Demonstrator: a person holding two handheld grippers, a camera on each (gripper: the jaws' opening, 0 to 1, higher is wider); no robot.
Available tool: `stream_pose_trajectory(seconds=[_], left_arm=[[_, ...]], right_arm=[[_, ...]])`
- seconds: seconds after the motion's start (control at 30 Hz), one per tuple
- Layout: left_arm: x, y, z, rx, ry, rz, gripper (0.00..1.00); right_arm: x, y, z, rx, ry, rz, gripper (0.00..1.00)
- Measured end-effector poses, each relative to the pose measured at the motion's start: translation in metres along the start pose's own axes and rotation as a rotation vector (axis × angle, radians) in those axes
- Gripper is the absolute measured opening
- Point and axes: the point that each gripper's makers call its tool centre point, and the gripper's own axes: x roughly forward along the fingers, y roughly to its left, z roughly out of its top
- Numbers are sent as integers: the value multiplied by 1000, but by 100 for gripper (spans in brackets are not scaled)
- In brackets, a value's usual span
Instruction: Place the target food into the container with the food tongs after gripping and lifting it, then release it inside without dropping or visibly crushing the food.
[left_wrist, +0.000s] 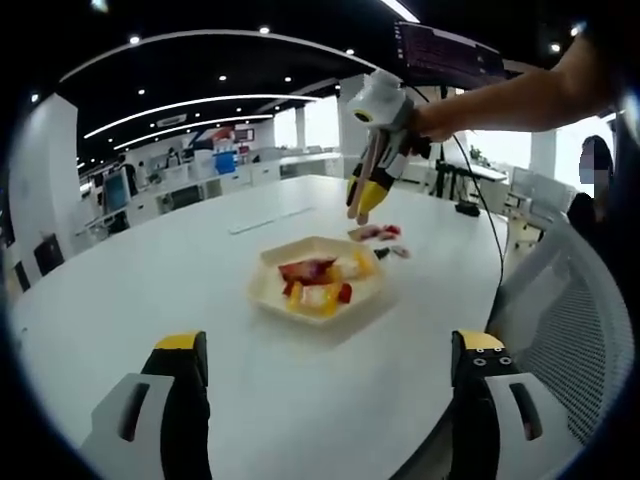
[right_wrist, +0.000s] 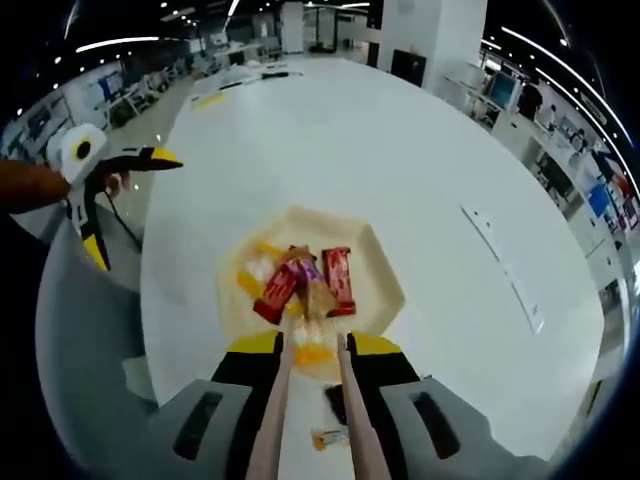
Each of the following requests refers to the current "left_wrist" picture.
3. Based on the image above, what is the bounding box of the white yellow food packet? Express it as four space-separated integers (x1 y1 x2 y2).
334 249 379 280

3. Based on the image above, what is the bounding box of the short curved ceiling light strip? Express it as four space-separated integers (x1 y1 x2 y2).
111 115 276 151

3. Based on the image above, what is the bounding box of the black tripod stand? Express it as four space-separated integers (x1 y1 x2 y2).
432 154 474 199

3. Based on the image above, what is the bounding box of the person's right hand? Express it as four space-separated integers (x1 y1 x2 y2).
412 106 460 147

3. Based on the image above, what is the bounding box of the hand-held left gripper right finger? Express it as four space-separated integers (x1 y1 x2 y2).
451 328 574 480

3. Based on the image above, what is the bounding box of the long curved ceiling light strip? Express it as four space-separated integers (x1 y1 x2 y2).
83 94 322 139

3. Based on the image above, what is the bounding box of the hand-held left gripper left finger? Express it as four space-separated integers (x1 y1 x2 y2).
79 329 212 480

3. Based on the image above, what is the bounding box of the white office desk row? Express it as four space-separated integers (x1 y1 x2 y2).
127 149 346 221

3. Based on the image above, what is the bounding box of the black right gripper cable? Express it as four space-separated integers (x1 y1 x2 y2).
451 134 507 289

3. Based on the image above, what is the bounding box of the desktop computer monitor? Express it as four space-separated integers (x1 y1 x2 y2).
103 168 131 211

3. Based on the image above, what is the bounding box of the grey mesh office chair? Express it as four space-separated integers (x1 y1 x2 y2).
389 212 621 480

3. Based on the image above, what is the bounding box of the beige hexagonal container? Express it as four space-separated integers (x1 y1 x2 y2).
247 235 387 329

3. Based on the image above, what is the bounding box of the dark hanging screen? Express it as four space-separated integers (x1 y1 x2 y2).
393 20 506 84

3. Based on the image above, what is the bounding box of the white black food packet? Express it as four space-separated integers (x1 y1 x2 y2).
374 243 412 260

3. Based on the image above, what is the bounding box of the pile of food snack packets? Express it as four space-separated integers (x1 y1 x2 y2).
348 223 403 244

